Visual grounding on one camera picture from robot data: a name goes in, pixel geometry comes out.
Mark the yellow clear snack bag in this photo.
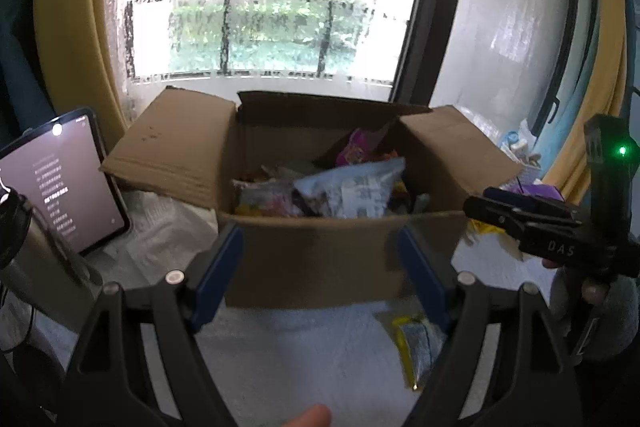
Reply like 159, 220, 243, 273
374, 310, 447, 391

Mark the pink white snack bag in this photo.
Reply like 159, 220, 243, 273
233, 179, 304, 218

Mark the white blue printed snack bag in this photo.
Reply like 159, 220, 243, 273
293, 157, 406, 219

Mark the purple snack bag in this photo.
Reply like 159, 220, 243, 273
326, 126, 398, 167

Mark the right hand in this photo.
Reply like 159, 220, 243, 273
542, 259, 639, 364

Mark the left hand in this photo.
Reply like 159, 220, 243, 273
283, 404, 332, 427

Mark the purple cloth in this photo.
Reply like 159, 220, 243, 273
509, 182, 564, 202

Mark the yellow wet wipes pack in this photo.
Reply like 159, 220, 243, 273
466, 219, 506, 236

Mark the tablet with dark screen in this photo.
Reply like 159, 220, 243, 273
1, 107, 131, 257

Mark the brown cardboard box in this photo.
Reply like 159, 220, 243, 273
102, 88, 522, 309

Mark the teal curtain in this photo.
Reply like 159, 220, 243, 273
1, 0, 55, 146

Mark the yellow curtain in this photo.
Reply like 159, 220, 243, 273
34, 0, 127, 148

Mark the black window frame post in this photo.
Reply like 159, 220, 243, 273
390, 0, 459, 106

